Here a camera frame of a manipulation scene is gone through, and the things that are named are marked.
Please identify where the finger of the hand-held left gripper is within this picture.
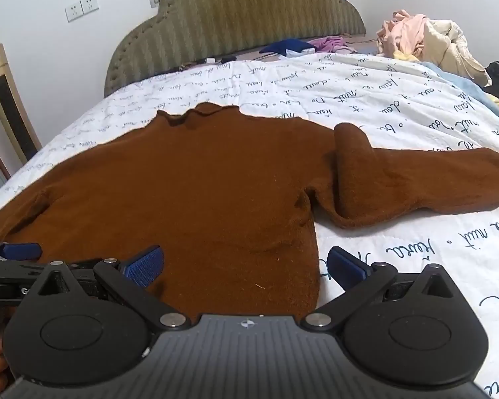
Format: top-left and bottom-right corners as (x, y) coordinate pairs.
(0, 239), (42, 263)

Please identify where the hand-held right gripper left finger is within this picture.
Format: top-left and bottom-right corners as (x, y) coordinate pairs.
(25, 246), (192, 330)

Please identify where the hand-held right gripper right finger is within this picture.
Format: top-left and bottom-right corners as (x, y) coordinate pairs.
(301, 246), (462, 330)

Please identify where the brown knit sweater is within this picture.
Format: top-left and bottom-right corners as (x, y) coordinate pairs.
(0, 102), (499, 321)

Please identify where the white script-printed quilt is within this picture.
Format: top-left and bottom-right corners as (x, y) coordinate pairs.
(0, 52), (499, 399)

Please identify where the light blue blanket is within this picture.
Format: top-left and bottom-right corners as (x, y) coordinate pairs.
(420, 62), (499, 118)

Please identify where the yellow cloth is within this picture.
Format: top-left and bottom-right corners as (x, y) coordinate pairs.
(393, 49), (421, 64)

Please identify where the purple cloth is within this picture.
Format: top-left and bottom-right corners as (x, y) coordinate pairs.
(308, 35), (357, 55)

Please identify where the dark blue cloth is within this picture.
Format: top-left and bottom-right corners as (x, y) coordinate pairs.
(259, 39), (317, 56)

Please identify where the cream padded jacket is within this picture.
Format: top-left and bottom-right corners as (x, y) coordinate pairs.
(416, 19), (492, 87)

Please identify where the olive striped padded headboard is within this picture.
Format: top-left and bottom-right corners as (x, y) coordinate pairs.
(104, 0), (367, 97)

